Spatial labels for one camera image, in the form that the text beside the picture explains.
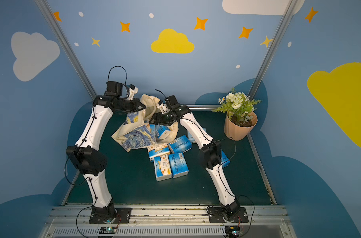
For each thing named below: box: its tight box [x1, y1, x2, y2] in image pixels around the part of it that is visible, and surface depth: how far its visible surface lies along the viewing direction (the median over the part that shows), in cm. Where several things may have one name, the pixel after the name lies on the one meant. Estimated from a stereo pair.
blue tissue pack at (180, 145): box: [168, 134, 192, 154], surface depth 97 cm
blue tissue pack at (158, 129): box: [149, 123, 171, 139], surface depth 98 cm
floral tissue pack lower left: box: [153, 154, 173, 182], surface depth 86 cm
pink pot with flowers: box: [211, 87, 262, 141], surface depth 92 cm
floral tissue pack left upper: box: [147, 143, 171, 162], surface depth 93 cm
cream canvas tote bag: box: [111, 94, 180, 152], surface depth 90 cm
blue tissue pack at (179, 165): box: [168, 151, 190, 179], surface depth 88 cm
